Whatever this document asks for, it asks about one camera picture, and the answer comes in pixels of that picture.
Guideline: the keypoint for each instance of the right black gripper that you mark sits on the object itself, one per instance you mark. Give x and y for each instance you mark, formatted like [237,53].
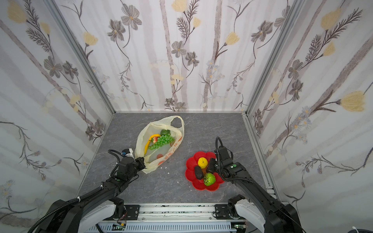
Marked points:
[215,165]

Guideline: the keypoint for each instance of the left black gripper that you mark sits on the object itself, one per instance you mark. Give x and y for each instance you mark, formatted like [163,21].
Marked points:
[138,163]

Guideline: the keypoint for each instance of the yellow fake lemon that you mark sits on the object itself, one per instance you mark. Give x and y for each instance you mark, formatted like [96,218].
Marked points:
[202,163]

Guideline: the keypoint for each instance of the green bumpy fake fruit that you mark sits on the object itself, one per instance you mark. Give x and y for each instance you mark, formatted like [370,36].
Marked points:
[209,179]

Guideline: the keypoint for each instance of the dark fake avocado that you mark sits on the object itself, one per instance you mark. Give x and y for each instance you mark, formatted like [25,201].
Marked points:
[198,172]

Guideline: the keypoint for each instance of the red flower-shaped plate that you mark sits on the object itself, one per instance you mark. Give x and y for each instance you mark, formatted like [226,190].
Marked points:
[189,174]

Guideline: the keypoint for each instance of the yellow plastic bag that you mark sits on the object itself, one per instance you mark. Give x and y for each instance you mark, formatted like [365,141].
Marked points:
[155,158]

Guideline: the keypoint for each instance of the green fake grapes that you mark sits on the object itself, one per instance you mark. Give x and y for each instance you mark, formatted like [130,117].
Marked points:
[162,141]

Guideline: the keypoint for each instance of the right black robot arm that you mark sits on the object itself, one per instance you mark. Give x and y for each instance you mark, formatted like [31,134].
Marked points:
[257,206]

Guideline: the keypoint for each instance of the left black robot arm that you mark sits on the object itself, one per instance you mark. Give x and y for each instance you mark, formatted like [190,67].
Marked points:
[79,214]

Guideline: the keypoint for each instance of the yellow fake banana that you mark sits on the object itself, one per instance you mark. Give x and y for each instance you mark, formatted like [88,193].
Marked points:
[150,141]

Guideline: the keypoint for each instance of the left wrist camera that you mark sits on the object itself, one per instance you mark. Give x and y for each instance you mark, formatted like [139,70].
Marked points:
[127,153]

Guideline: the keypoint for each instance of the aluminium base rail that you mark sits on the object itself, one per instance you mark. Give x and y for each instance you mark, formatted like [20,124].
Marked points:
[179,212]

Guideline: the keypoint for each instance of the white perforated cable duct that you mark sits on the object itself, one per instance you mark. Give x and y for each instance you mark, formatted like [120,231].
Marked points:
[164,227]

